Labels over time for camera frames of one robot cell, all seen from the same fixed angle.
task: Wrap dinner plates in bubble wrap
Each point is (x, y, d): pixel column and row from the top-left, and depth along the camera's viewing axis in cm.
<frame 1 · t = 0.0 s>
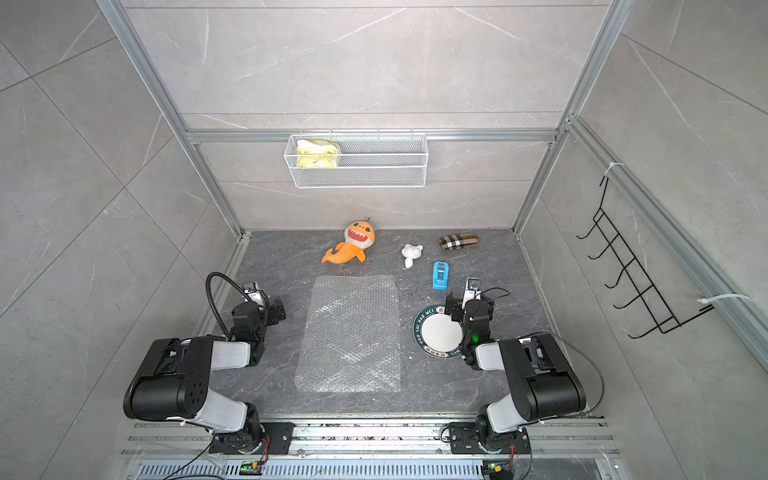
left hand: (263, 297, 94), fingers open
right hand: (468, 293, 93), fingers open
clear bubble wrap sheet: (350, 337, 92), on the table
white plate teal rim: (436, 334, 97), on the table
orange shark plush toy: (359, 236, 109), point 9 cm above the table
small white bunny plush: (411, 252, 111), point 4 cm above the table
blue tape dispenser: (440, 275, 106), point 3 cm above the table
plaid brown pouch: (459, 241, 116), point 3 cm above the table

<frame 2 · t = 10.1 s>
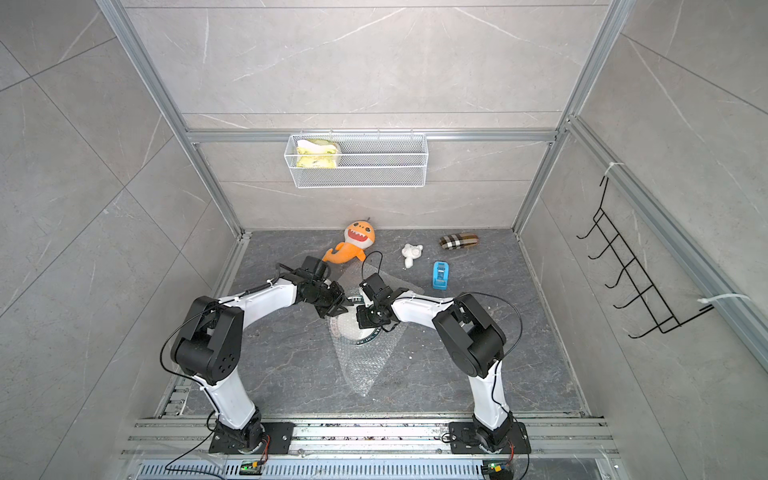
left hand: (356, 300, 92), fingers open
right hand: (360, 321, 94), fingers closed
white plate teal rim: (345, 327, 93), point 3 cm above the table
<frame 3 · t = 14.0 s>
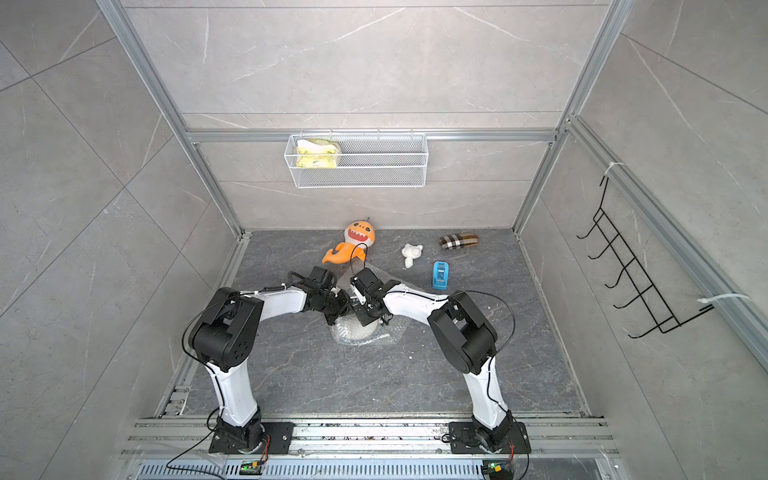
left hand: (364, 308, 95), fingers closed
right hand: (366, 312, 95), fingers closed
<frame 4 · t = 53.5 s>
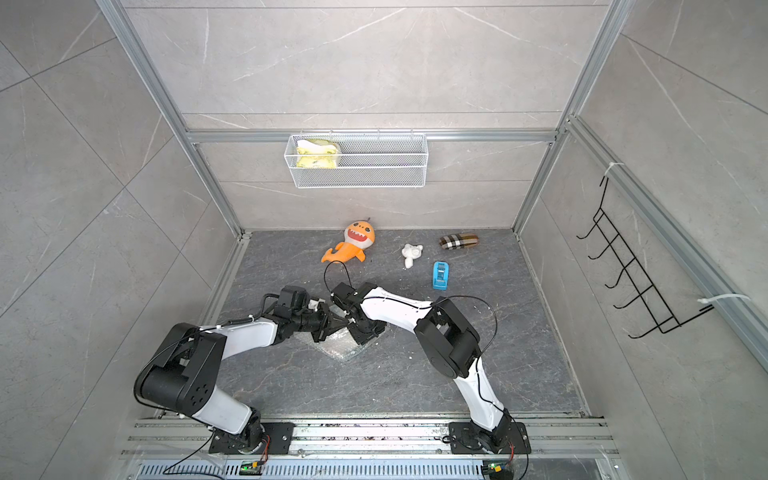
left hand: (351, 316, 87), fingers closed
right hand: (369, 335, 91), fingers open
clear bubble wrap sheet: (341, 343, 89), point 3 cm above the table
